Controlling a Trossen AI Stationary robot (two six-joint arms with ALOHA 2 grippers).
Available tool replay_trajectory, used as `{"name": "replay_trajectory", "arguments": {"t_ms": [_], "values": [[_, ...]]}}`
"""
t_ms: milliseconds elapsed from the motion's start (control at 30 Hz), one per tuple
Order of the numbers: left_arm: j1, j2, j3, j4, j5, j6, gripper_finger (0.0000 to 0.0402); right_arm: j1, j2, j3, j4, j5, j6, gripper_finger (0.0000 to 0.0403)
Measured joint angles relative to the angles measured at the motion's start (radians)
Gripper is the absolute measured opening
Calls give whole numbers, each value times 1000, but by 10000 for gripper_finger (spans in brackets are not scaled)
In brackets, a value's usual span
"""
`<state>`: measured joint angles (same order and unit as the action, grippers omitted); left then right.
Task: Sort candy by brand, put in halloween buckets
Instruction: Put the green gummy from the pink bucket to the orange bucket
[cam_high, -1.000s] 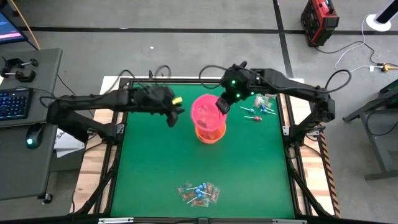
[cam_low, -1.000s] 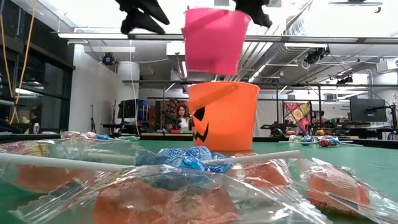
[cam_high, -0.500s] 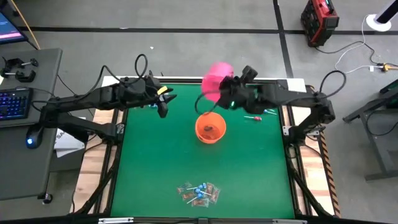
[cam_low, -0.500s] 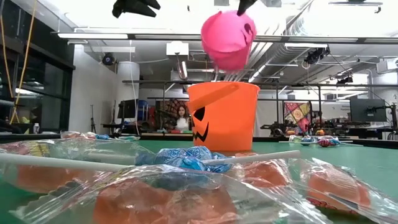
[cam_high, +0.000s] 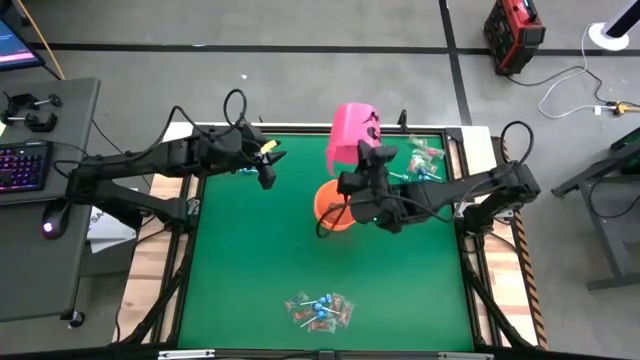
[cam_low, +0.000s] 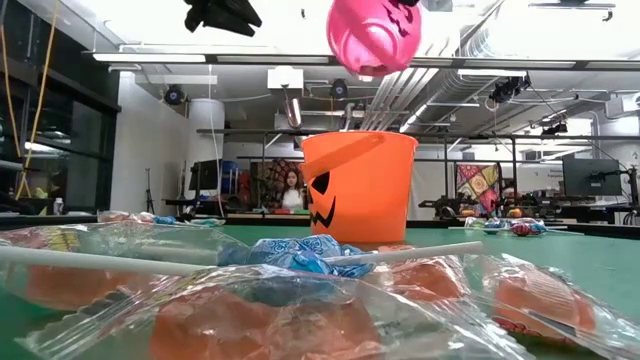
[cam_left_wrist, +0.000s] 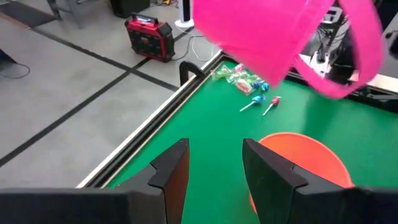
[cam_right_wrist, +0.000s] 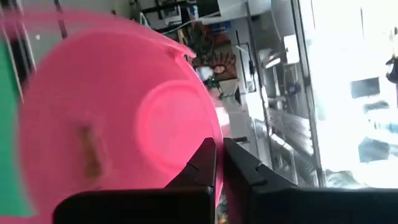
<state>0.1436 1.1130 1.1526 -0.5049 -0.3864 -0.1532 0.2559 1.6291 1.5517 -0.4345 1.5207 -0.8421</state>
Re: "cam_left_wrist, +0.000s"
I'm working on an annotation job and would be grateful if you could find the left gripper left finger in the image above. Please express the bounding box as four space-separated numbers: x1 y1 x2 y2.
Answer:
0 138 191 224

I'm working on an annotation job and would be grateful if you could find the black edge clamp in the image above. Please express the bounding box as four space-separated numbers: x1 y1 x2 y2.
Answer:
178 60 206 87

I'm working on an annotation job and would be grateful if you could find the white power strip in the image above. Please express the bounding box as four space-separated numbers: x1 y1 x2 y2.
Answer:
306 51 331 78

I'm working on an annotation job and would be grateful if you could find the black floor mat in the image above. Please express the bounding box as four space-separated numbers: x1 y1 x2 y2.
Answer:
0 1 58 28

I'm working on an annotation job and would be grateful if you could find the pink plastic bucket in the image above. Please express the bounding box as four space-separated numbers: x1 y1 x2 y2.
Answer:
192 0 385 100

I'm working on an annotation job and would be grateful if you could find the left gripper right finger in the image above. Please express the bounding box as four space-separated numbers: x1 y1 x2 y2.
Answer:
242 138 398 224

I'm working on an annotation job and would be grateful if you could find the white fan stand base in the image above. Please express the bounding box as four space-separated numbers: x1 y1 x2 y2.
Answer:
174 18 195 29

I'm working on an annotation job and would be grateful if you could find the black floor box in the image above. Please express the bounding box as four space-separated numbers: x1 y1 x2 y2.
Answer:
110 0 151 19

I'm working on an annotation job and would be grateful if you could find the tower fan column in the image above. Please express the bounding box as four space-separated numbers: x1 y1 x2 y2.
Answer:
182 0 194 22

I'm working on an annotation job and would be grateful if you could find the orange jack-o-lantern bucket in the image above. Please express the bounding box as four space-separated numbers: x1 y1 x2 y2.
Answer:
248 132 355 215

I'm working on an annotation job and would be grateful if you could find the white floor cable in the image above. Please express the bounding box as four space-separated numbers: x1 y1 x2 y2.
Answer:
172 26 220 63

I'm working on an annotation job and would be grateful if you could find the red black power station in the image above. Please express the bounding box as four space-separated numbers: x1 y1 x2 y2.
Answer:
124 12 176 63

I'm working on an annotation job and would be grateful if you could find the red lollipop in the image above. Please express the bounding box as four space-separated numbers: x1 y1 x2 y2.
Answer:
262 95 282 116

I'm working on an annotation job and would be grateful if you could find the green candy packet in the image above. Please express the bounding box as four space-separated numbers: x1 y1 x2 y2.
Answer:
211 65 233 82
226 72 246 84

